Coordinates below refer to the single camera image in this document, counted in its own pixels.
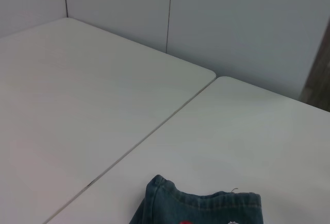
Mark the blue denim shorts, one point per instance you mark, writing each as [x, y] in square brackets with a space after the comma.
[201, 208]

